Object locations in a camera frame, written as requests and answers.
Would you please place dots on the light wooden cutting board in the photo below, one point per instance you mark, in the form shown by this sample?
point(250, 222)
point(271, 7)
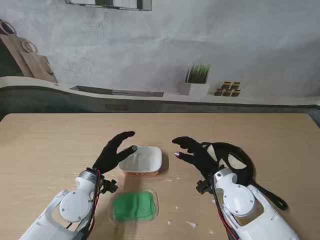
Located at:
point(37, 65)

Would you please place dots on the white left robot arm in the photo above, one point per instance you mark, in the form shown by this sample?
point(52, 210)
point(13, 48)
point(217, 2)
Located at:
point(75, 200)

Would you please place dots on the yellow black spice jar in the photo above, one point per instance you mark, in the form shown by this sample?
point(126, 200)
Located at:
point(226, 85)
point(235, 85)
point(227, 93)
point(235, 93)
point(218, 92)

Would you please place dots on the round black frying pan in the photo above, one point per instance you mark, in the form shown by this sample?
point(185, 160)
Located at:
point(225, 147)

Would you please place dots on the green grass plant white pot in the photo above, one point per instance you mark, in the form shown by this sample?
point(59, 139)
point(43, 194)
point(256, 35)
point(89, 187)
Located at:
point(197, 77)

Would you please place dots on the large white scrap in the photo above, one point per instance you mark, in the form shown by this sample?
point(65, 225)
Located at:
point(191, 224)

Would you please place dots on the dark flat cooktop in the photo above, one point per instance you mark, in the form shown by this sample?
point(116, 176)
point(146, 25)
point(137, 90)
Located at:
point(117, 91)

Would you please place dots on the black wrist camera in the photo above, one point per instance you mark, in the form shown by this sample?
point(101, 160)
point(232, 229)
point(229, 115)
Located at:
point(108, 187)
point(203, 187)

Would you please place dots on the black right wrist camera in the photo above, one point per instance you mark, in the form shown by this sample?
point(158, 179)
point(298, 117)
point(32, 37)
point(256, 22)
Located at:
point(203, 187)

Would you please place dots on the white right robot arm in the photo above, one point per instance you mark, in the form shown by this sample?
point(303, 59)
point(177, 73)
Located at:
point(240, 200)

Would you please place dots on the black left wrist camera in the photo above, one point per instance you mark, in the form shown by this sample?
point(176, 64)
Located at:
point(108, 187)

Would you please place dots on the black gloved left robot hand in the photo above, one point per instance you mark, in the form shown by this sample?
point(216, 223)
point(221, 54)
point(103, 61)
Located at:
point(107, 157)

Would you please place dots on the dark wall shelf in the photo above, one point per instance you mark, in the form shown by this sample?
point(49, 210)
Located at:
point(107, 3)

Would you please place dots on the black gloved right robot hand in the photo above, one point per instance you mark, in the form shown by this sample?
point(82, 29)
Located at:
point(200, 157)

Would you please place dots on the white food container orange print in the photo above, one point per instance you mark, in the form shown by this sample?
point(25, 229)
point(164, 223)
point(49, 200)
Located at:
point(147, 160)

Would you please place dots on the thin white strip scrap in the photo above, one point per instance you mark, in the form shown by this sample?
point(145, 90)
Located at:
point(172, 179)

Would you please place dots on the dark wooden cutting board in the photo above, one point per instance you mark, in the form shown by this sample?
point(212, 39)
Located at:
point(12, 50)

